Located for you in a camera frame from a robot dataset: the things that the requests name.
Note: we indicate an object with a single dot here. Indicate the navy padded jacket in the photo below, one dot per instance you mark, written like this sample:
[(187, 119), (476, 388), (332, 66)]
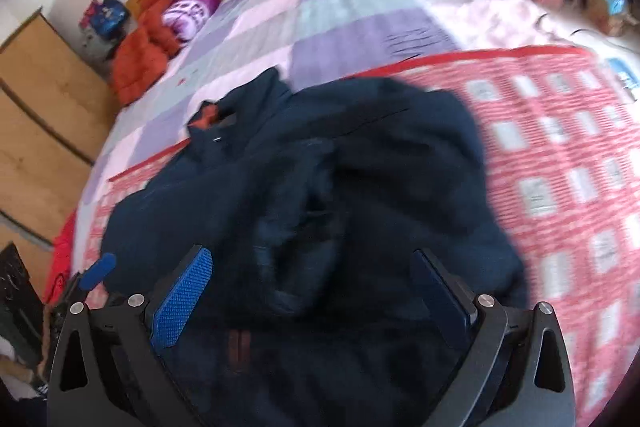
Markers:
[(375, 167)]

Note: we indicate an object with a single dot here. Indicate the red garment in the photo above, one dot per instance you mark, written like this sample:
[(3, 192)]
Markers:
[(62, 252)]

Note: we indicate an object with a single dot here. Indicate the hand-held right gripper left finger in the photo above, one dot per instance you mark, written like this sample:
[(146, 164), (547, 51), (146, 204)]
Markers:
[(182, 302)]

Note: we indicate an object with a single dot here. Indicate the purple floral pillow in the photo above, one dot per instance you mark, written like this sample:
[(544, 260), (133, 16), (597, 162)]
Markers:
[(192, 9)]

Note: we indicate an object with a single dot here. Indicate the red checked mat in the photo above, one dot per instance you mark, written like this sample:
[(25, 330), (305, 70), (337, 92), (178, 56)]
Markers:
[(550, 147)]

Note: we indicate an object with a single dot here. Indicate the orange puffer jacket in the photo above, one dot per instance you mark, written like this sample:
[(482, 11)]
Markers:
[(140, 57)]

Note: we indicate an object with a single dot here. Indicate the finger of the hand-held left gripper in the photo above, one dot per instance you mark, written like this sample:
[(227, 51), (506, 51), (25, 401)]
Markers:
[(100, 269)]

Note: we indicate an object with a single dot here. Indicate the wooden wardrobe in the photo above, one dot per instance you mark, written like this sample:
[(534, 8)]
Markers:
[(45, 132)]

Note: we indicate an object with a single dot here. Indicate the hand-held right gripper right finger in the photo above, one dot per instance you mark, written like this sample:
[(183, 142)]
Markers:
[(445, 302)]

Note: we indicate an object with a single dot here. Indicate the blue paper sheet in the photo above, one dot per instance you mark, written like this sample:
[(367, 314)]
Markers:
[(625, 72)]

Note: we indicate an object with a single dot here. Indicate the patchwork quilt bed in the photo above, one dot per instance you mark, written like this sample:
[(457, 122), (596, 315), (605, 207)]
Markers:
[(340, 7)]

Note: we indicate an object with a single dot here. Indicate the open cardboard box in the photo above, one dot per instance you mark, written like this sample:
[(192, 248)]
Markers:
[(607, 7)]

